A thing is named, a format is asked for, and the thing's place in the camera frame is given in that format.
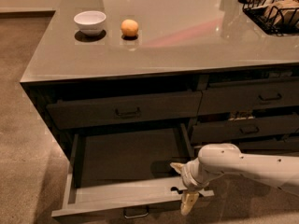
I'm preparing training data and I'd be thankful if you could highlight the grey drawer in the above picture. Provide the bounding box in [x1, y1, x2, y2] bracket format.
[51, 123, 215, 220]
[191, 136, 299, 153]
[47, 91, 202, 130]
[191, 114, 299, 143]
[198, 80, 299, 115]

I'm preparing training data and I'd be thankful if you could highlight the grey counter cabinet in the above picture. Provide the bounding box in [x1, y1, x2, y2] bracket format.
[21, 0, 299, 151]

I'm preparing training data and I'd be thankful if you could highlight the orange fruit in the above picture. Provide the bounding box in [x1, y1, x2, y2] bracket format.
[121, 20, 139, 37]

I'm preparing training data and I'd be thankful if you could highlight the black wire basket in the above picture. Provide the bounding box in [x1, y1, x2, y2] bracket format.
[242, 0, 299, 35]

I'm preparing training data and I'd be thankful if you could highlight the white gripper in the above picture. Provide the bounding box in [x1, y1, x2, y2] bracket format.
[170, 159, 209, 216]

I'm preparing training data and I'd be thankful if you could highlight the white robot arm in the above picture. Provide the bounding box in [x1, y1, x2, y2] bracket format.
[170, 143, 299, 216]

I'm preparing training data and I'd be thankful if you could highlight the white ceramic bowl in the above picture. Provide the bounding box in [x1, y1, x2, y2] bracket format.
[74, 10, 107, 36]

